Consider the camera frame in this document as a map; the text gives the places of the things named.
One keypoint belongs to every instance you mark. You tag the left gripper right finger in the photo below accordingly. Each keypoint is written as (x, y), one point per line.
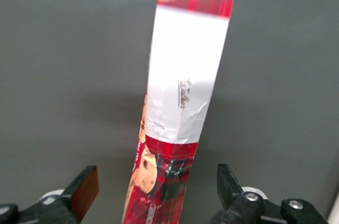
(238, 205)

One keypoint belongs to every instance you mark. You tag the red cookie box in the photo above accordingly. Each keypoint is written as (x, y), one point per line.
(185, 62)

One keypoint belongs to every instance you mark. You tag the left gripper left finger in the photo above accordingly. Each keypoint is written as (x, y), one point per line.
(66, 208)

